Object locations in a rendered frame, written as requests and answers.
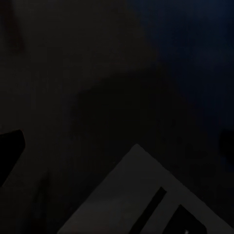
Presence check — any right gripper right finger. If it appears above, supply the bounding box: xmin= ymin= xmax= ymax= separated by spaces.
xmin=218 ymin=129 xmax=234 ymax=169

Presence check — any keyboard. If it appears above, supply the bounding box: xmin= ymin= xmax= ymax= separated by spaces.
xmin=56 ymin=143 xmax=234 ymax=234

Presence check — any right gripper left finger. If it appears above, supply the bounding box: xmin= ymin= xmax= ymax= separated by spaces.
xmin=0 ymin=130 xmax=25 ymax=188

